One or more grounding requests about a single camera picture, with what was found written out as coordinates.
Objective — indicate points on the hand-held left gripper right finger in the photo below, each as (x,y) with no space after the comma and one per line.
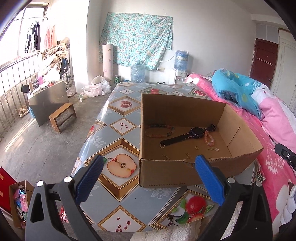
(209,179)

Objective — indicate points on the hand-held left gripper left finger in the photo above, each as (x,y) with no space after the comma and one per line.
(90,180)

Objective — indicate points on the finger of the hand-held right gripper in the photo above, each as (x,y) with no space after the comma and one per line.
(286,155)

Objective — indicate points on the silver abacus charm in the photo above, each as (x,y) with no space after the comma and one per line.
(214,149)

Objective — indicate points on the black smart watch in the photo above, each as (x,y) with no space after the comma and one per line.
(195,132)

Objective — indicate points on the brown cardboard box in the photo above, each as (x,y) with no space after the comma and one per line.
(185,111)

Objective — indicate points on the pink floral blanket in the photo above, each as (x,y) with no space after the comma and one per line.
(266,171)

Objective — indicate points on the fruit print tablecloth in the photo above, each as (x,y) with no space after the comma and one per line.
(143,199)

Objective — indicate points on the wooden stool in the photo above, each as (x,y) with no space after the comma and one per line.
(61,111)

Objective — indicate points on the cardboard box of clutter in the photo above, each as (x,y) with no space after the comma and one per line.
(13,208)

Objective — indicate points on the blue and pink cartoon quilt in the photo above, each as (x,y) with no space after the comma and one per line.
(235,88)

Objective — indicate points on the red box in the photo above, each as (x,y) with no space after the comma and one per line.
(5,187)

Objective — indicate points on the white door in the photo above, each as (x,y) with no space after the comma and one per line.
(286,69)

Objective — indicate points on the grey cabinet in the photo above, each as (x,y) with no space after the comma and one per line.
(48,102)

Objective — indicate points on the white plastic bag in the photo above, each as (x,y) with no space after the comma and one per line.
(91,90)
(103,84)

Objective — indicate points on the pair of slippers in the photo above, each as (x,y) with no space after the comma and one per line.
(23,112)

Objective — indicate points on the green can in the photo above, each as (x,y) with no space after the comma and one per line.
(117,79)

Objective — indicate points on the white water dispenser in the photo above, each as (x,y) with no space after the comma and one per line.
(180,77)

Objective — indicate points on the dark red door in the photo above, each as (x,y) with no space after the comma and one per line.
(264,48)

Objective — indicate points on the wheelchair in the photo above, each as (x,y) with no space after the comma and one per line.
(66,69)

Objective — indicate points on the clear empty water jug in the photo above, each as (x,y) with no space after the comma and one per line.
(138,73)

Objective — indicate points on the blue water jug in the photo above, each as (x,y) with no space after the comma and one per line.
(181,60)

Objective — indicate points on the grey transom window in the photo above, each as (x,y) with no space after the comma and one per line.
(267,32)

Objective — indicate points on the pile of clothes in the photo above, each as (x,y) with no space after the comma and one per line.
(55,53)

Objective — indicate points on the metal balcony railing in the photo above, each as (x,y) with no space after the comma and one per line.
(18,61)

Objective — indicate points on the hanging pink garment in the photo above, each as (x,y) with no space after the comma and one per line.
(49,34)

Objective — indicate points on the hanging dark jacket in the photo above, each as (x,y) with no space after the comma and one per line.
(34,34)

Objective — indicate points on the wall hook rack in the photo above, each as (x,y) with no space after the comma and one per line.
(264,62)

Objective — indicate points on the teal floral wall cloth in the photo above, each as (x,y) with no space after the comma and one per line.
(138,34)

